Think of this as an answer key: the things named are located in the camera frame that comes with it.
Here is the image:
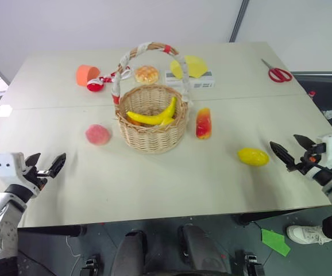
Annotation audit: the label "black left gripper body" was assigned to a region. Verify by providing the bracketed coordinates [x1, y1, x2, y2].
[22, 165, 51, 197]

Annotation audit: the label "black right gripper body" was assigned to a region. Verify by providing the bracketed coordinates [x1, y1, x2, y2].
[295, 142, 327, 176]

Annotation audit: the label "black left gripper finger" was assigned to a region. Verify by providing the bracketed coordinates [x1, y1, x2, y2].
[25, 153, 42, 168]
[48, 152, 67, 178]

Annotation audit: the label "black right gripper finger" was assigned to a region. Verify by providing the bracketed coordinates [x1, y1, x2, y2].
[294, 133, 316, 151]
[269, 140, 297, 173]

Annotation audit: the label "yellow toy lemon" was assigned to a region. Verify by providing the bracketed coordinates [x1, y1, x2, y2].
[237, 147, 271, 167]

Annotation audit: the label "pink toy peach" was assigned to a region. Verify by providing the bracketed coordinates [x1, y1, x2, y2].
[85, 124, 113, 147]

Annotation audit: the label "white sneaker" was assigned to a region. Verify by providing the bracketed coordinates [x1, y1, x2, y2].
[286, 224, 332, 246]

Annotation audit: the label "green paper scrap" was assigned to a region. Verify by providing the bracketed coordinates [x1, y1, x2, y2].
[261, 228, 292, 257]

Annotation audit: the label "red and yellow toy mango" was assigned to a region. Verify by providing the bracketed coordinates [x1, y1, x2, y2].
[195, 107, 213, 140]

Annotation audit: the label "red white knitted toy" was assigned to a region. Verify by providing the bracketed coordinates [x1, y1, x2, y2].
[86, 66, 133, 93]

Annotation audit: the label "orange plastic cup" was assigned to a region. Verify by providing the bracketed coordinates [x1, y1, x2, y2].
[75, 64, 101, 87]

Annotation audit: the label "black base caster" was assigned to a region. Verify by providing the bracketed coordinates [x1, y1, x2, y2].
[80, 255, 100, 276]
[241, 252, 267, 276]

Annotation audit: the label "yellow toy banana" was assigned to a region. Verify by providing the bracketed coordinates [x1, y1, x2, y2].
[126, 96, 178, 127]

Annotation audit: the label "white printed carton box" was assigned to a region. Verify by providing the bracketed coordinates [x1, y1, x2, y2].
[165, 68, 215, 90]

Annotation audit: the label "golden toy bread bun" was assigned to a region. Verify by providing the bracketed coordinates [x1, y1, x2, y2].
[134, 65, 159, 85]

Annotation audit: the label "small yellow paper sheet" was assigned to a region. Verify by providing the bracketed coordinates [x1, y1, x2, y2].
[169, 60, 186, 80]

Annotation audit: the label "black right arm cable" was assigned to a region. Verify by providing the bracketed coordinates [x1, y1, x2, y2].
[311, 163, 332, 182]

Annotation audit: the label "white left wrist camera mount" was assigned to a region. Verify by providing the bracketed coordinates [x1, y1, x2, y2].
[0, 152, 42, 197]

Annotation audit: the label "red handled scissors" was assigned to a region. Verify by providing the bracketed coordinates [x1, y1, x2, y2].
[261, 58, 294, 83]

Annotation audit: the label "wicker basket with handle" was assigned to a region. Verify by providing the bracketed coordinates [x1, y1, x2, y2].
[110, 41, 195, 155]

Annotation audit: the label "grey wall post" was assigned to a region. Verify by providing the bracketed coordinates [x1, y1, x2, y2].
[228, 0, 250, 43]

